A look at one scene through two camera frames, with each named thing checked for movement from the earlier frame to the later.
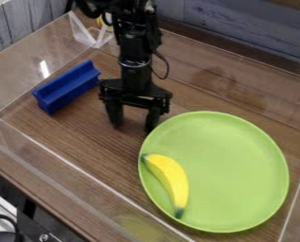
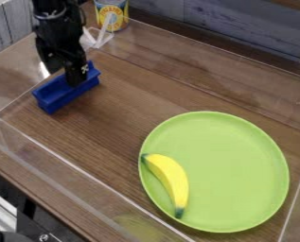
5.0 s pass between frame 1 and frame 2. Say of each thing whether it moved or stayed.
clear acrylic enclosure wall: stayed
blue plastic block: stayed
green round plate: stayed
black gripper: moved
